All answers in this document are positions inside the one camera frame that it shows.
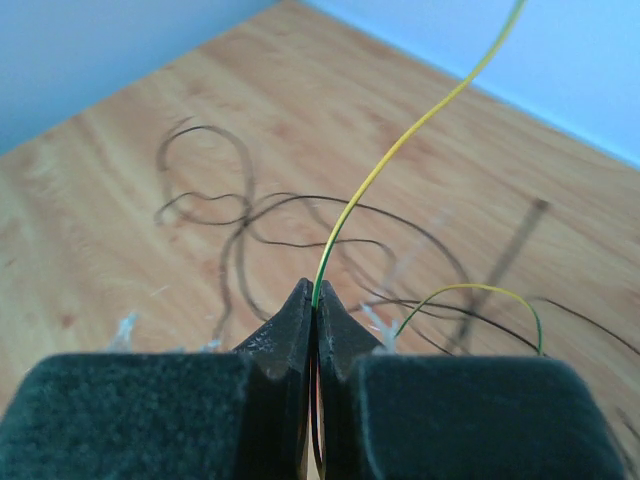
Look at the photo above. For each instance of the black zip tie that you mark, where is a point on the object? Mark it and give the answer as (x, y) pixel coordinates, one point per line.
(527, 225)

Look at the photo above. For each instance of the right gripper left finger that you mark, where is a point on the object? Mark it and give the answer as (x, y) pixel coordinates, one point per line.
(242, 414)

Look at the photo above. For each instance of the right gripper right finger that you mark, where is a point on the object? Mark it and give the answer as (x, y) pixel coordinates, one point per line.
(379, 414)

